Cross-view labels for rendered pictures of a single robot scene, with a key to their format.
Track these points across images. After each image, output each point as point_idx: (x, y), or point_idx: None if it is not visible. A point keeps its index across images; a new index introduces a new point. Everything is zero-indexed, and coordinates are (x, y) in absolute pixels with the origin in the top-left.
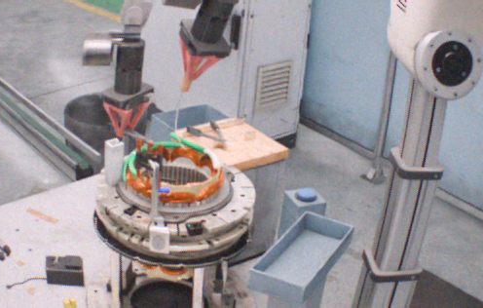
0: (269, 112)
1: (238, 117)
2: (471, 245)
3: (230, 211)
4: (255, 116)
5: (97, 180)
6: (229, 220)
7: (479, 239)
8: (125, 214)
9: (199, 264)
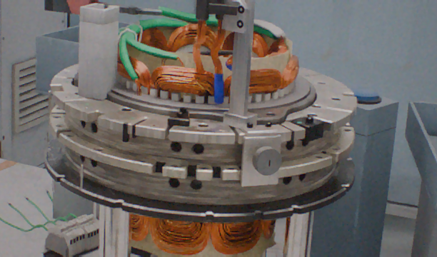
0: (31, 130)
1: None
2: (385, 252)
3: (333, 101)
4: (16, 137)
5: (61, 96)
6: (348, 109)
7: (393, 243)
8: (174, 126)
9: (320, 200)
